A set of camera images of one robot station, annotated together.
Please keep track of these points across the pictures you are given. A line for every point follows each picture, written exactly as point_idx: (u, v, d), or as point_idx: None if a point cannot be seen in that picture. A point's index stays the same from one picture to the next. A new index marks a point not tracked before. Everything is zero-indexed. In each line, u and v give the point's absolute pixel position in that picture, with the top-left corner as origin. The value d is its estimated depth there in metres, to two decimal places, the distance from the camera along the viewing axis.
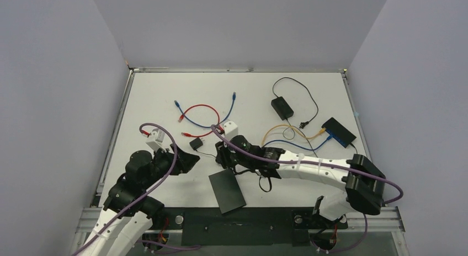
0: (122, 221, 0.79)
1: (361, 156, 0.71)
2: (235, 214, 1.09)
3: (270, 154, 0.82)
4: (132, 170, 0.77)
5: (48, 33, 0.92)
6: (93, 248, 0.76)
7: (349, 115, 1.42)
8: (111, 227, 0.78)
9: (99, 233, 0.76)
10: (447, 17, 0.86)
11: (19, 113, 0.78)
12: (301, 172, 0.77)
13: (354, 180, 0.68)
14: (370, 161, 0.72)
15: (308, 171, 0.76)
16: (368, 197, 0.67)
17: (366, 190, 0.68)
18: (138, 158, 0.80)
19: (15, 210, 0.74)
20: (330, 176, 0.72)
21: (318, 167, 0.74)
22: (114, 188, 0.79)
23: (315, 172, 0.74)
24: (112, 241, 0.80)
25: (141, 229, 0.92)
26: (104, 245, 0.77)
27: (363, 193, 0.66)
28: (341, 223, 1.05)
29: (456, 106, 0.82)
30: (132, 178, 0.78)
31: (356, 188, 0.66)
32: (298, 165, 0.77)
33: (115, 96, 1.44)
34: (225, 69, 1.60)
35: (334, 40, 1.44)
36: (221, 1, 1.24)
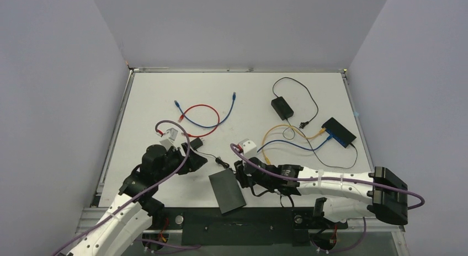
0: (136, 207, 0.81)
1: (384, 168, 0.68)
2: (235, 214, 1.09)
3: (289, 172, 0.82)
4: (148, 160, 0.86)
5: (48, 33, 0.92)
6: (104, 229, 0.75)
7: (349, 115, 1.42)
8: (125, 209, 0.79)
9: (113, 214, 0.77)
10: (447, 17, 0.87)
11: (19, 112, 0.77)
12: (323, 188, 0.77)
13: (380, 195, 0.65)
14: (394, 173, 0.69)
15: (330, 187, 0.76)
16: (397, 211, 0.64)
17: (394, 204, 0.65)
18: (154, 150, 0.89)
19: (15, 209, 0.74)
20: (354, 192, 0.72)
21: (341, 182, 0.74)
22: (128, 179, 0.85)
23: (338, 188, 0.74)
24: (121, 226, 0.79)
25: (142, 225, 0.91)
26: (116, 228, 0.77)
27: (392, 208, 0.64)
28: (341, 223, 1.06)
29: (456, 106, 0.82)
30: (148, 168, 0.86)
31: (384, 204, 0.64)
32: (319, 182, 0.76)
33: (115, 96, 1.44)
34: (225, 68, 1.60)
35: (334, 41, 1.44)
36: (221, 1, 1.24)
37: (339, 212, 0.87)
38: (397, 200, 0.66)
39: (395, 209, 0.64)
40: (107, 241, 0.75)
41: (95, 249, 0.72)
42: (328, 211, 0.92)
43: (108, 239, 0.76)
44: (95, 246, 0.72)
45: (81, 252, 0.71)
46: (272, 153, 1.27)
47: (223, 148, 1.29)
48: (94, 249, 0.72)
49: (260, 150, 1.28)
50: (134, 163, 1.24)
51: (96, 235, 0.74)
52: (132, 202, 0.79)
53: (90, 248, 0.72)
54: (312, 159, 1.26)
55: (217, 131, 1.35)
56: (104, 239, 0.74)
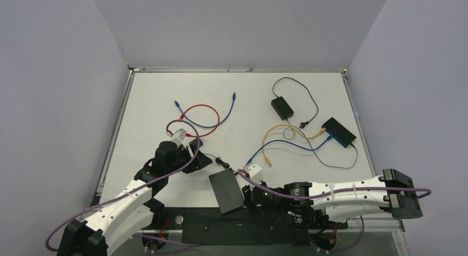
0: (148, 193, 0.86)
1: (391, 171, 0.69)
2: (235, 214, 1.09)
3: (298, 192, 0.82)
4: (161, 154, 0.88)
5: (48, 32, 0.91)
6: (120, 204, 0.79)
7: (349, 115, 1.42)
8: (140, 192, 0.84)
9: (129, 192, 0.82)
10: (447, 17, 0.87)
11: (19, 112, 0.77)
12: (338, 202, 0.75)
13: (397, 198, 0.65)
14: (400, 173, 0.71)
15: (345, 200, 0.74)
16: (414, 209, 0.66)
17: (410, 204, 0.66)
18: (167, 145, 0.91)
19: (15, 209, 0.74)
20: (370, 200, 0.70)
21: (354, 192, 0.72)
22: (142, 171, 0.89)
23: (354, 198, 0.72)
24: (132, 208, 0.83)
25: (143, 219, 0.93)
26: (129, 206, 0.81)
27: (410, 209, 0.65)
28: (341, 223, 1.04)
29: (456, 106, 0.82)
30: (160, 160, 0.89)
31: (404, 206, 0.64)
32: (333, 196, 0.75)
33: (115, 96, 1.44)
34: (226, 69, 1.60)
35: (334, 41, 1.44)
36: (222, 1, 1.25)
37: (344, 213, 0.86)
38: (408, 197, 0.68)
39: (412, 208, 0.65)
40: (120, 217, 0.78)
41: (110, 219, 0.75)
42: (334, 213, 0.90)
43: (121, 215, 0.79)
44: (110, 217, 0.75)
45: (96, 221, 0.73)
46: (272, 153, 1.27)
47: (224, 148, 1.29)
48: (108, 219, 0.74)
49: (261, 150, 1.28)
50: (134, 163, 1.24)
51: (112, 208, 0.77)
52: (145, 186, 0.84)
53: (105, 218, 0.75)
54: (312, 159, 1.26)
55: (217, 131, 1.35)
56: (119, 213, 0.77)
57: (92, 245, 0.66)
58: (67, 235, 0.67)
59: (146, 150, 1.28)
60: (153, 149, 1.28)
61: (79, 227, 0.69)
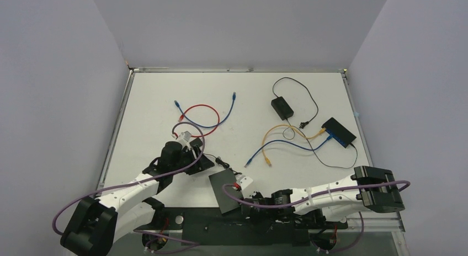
0: (153, 187, 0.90)
1: (361, 168, 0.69)
2: (235, 214, 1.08)
3: (281, 199, 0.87)
4: (167, 153, 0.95)
5: (48, 32, 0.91)
6: (131, 190, 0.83)
7: (349, 115, 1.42)
8: (149, 182, 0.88)
9: (139, 181, 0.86)
10: (448, 17, 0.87)
11: (19, 112, 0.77)
12: (317, 205, 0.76)
13: (367, 195, 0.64)
14: (373, 168, 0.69)
15: (322, 202, 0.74)
16: (390, 203, 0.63)
17: (386, 198, 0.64)
18: (173, 144, 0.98)
19: (14, 209, 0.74)
20: (345, 200, 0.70)
21: (330, 194, 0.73)
22: (149, 168, 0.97)
23: (330, 201, 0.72)
24: (140, 197, 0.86)
25: (146, 214, 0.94)
26: (139, 193, 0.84)
27: (384, 204, 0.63)
28: (341, 223, 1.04)
29: (456, 105, 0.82)
30: (166, 159, 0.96)
31: (376, 202, 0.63)
32: (312, 201, 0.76)
33: (115, 96, 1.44)
34: (225, 69, 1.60)
35: (334, 40, 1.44)
36: (222, 1, 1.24)
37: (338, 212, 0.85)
38: (386, 191, 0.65)
39: (387, 203, 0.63)
40: (129, 202, 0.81)
41: (122, 201, 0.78)
42: (329, 213, 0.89)
43: (131, 200, 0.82)
44: (122, 200, 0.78)
45: (108, 200, 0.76)
46: (272, 153, 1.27)
47: (223, 148, 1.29)
48: (120, 201, 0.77)
49: (261, 150, 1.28)
50: (135, 163, 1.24)
51: (123, 192, 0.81)
52: (154, 179, 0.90)
53: (117, 199, 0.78)
54: (312, 159, 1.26)
55: (217, 131, 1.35)
56: (130, 197, 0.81)
57: (104, 220, 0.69)
58: (80, 210, 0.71)
59: (146, 150, 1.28)
60: (153, 149, 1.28)
61: (92, 203, 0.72)
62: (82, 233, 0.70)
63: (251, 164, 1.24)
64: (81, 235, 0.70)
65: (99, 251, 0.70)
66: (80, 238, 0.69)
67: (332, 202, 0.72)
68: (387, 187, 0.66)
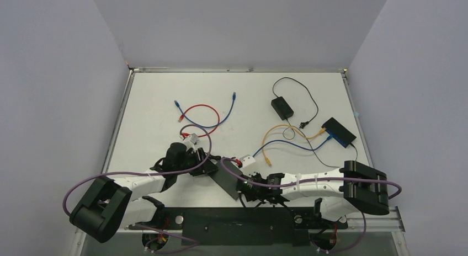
0: (157, 184, 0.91)
1: (354, 162, 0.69)
2: (235, 214, 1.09)
3: (273, 181, 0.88)
4: (172, 154, 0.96)
5: (48, 34, 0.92)
6: (143, 178, 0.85)
7: (349, 115, 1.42)
8: (158, 176, 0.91)
9: (150, 174, 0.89)
10: (447, 17, 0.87)
11: (19, 111, 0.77)
12: (303, 191, 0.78)
13: (349, 188, 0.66)
14: (365, 165, 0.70)
15: (308, 189, 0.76)
16: (371, 201, 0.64)
17: (368, 196, 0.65)
18: (177, 145, 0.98)
19: (14, 208, 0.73)
20: (329, 189, 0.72)
21: (316, 182, 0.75)
22: (155, 166, 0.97)
23: (315, 188, 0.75)
24: (147, 189, 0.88)
25: (144, 207, 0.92)
26: (148, 184, 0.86)
27: (363, 200, 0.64)
28: (341, 223, 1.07)
29: (456, 106, 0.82)
30: (170, 159, 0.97)
31: (355, 196, 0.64)
32: (298, 186, 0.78)
33: (115, 96, 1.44)
34: (225, 69, 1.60)
35: (334, 40, 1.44)
36: (222, 1, 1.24)
37: (333, 210, 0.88)
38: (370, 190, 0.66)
39: (367, 200, 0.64)
40: (138, 188, 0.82)
41: (133, 185, 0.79)
42: (325, 209, 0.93)
43: (141, 188, 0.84)
44: (133, 184, 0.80)
45: (122, 181, 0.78)
46: (272, 153, 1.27)
47: (224, 147, 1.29)
48: (132, 185, 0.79)
49: (261, 151, 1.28)
50: (134, 162, 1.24)
51: (135, 179, 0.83)
52: (160, 175, 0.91)
53: (129, 182, 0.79)
54: (312, 159, 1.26)
55: (217, 131, 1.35)
56: (141, 184, 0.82)
57: (120, 197, 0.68)
58: (94, 188, 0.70)
59: (146, 150, 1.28)
60: (153, 149, 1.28)
61: (107, 182, 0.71)
62: (93, 211, 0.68)
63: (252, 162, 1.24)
64: (91, 213, 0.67)
65: (108, 231, 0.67)
66: (91, 216, 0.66)
67: (317, 190, 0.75)
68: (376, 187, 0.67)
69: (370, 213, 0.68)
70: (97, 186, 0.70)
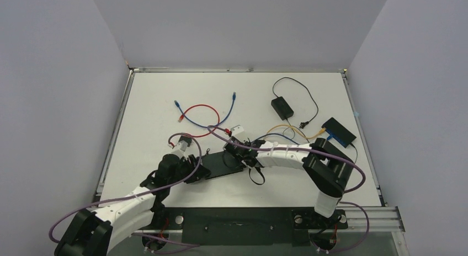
0: (149, 201, 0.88)
1: (324, 139, 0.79)
2: (235, 214, 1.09)
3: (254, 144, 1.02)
4: (164, 167, 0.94)
5: (49, 35, 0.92)
6: (127, 203, 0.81)
7: (349, 115, 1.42)
8: (145, 196, 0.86)
9: (136, 195, 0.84)
10: (447, 18, 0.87)
11: (19, 112, 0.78)
12: (275, 158, 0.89)
13: (310, 159, 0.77)
14: (334, 147, 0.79)
15: (279, 156, 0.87)
16: (326, 176, 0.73)
17: (326, 170, 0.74)
18: (170, 158, 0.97)
19: (15, 209, 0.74)
20: (295, 158, 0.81)
21: (286, 152, 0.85)
22: (146, 181, 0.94)
23: (284, 156, 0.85)
24: (136, 211, 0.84)
25: (143, 218, 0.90)
26: (135, 208, 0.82)
27: (318, 171, 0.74)
28: (341, 223, 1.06)
29: (456, 106, 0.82)
30: (162, 173, 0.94)
31: (312, 166, 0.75)
32: (271, 153, 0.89)
33: (115, 96, 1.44)
34: (225, 69, 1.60)
35: (334, 40, 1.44)
36: (222, 2, 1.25)
37: (319, 200, 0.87)
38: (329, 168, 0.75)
39: (323, 173, 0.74)
40: (125, 215, 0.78)
41: (118, 214, 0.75)
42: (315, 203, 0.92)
43: (127, 213, 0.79)
44: (118, 213, 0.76)
45: (105, 213, 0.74)
46: None
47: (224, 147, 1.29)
48: (116, 214, 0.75)
49: None
50: (135, 162, 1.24)
51: (120, 206, 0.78)
52: (150, 192, 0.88)
53: (113, 212, 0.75)
54: None
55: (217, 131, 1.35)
56: (126, 211, 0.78)
57: (99, 235, 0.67)
58: (75, 223, 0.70)
59: (146, 150, 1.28)
60: (153, 149, 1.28)
61: (88, 216, 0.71)
62: (76, 246, 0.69)
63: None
64: (74, 249, 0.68)
65: None
66: (74, 251, 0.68)
67: (286, 159, 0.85)
68: (337, 169, 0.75)
69: (326, 188, 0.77)
70: (78, 220, 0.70)
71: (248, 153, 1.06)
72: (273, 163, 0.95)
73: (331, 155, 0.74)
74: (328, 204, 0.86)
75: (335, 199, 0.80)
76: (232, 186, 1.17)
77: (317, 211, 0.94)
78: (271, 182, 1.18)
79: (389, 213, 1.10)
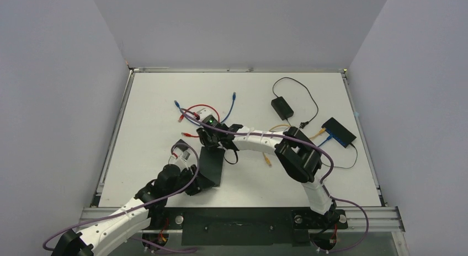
0: (143, 214, 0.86)
1: (296, 128, 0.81)
2: (235, 214, 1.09)
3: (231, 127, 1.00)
4: (163, 178, 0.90)
5: (48, 34, 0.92)
6: (116, 220, 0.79)
7: (349, 115, 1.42)
8: (137, 212, 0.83)
9: (127, 211, 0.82)
10: (447, 17, 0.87)
11: (19, 111, 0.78)
12: (250, 142, 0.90)
13: (281, 146, 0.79)
14: (304, 135, 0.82)
15: (254, 142, 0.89)
16: (294, 162, 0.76)
17: (295, 158, 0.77)
18: (170, 170, 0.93)
19: (15, 209, 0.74)
20: (268, 144, 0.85)
21: (261, 137, 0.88)
22: (144, 190, 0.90)
23: (259, 142, 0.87)
24: (128, 226, 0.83)
25: (139, 226, 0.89)
26: (125, 224, 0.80)
27: (288, 158, 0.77)
28: (341, 223, 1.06)
29: (456, 105, 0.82)
30: (160, 185, 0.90)
31: (283, 153, 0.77)
32: (248, 137, 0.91)
33: (115, 96, 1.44)
34: (225, 69, 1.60)
35: (334, 40, 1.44)
36: (222, 1, 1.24)
37: (312, 196, 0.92)
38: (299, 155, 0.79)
39: (291, 159, 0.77)
40: (112, 235, 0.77)
41: (102, 236, 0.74)
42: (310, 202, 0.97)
43: (115, 232, 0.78)
44: (104, 234, 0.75)
45: (89, 235, 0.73)
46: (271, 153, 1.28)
47: None
48: (101, 236, 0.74)
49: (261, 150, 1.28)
50: (135, 162, 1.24)
51: (107, 224, 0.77)
52: (143, 207, 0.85)
53: (99, 233, 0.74)
54: None
55: None
56: (113, 230, 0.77)
57: None
58: (60, 244, 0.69)
59: (146, 150, 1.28)
60: (153, 149, 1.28)
61: (73, 238, 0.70)
62: None
63: (244, 159, 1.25)
64: None
65: None
66: None
67: (260, 144, 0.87)
68: (306, 156, 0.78)
69: (294, 175, 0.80)
70: (64, 242, 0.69)
71: (224, 136, 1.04)
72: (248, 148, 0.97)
73: (301, 143, 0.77)
74: (315, 197, 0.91)
75: (315, 189, 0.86)
76: (232, 186, 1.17)
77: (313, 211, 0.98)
78: (271, 181, 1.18)
79: (389, 213, 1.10)
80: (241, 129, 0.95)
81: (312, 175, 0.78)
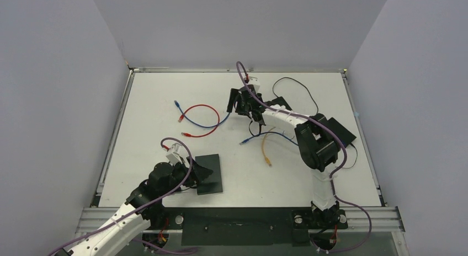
0: (138, 218, 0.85)
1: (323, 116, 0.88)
2: (235, 214, 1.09)
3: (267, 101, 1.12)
4: (154, 178, 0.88)
5: (49, 35, 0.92)
6: (106, 233, 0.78)
7: (349, 116, 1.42)
8: (127, 219, 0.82)
9: (116, 220, 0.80)
10: (447, 18, 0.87)
11: (19, 111, 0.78)
12: (277, 118, 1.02)
13: (303, 127, 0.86)
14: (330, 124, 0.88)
15: (280, 117, 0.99)
16: (310, 144, 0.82)
17: (312, 140, 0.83)
18: (161, 168, 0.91)
19: (15, 209, 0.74)
20: (291, 123, 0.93)
21: (287, 116, 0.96)
22: (136, 191, 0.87)
23: (284, 119, 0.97)
24: (123, 233, 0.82)
25: (139, 228, 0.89)
26: (116, 234, 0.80)
27: (306, 138, 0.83)
28: (341, 223, 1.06)
29: (456, 106, 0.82)
30: (153, 185, 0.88)
31: (302, 132, 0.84)
32: (275, 113, 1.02)
33: (115, 96, 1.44)
34: (225, 69, 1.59)
35: (335, 40, 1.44)
36: (222, 1, 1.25)
37: (317, 188, 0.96)
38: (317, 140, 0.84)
39: (307, 141, 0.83)
40: (105, 246, 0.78)
41: (94, 251, 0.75)
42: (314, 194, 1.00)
43: (107, 243, 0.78)
44: (94, 249, 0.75)
45: (80, 252, 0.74)
46: (271, 153, 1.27)
47: (224, 147, 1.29)
48: (92, 251, 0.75)
49: (261, 150, 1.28)
50: (134, 162, 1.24)
51: (97, 238, 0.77)
52: (134, 213, 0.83)
53: (90, 249, 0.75)
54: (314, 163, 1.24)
55: (217, 131, 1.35)
56: (104, 243, 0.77)
57: None
58: None
59: (146, 150, 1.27)
60: (153, 149, 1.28)
61: None
62: None
63: (246, 159, 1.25)
64: None
65: None
66: None
67: (285, 121, 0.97)
68: (324, 143, 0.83)
69: (307, 158, 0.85)
70: None
71: (256, 107, 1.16)
72: (273, 123, 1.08)
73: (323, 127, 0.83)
74: (319, 191, 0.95)
75: (323, 181, 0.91)
76: (232, 186, 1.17)
77: (315, 204, 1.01)
78: (272, 180, 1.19)
79: (389, 213, 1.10)
80: (273, 106, 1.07)
81: (322, 164, 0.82)
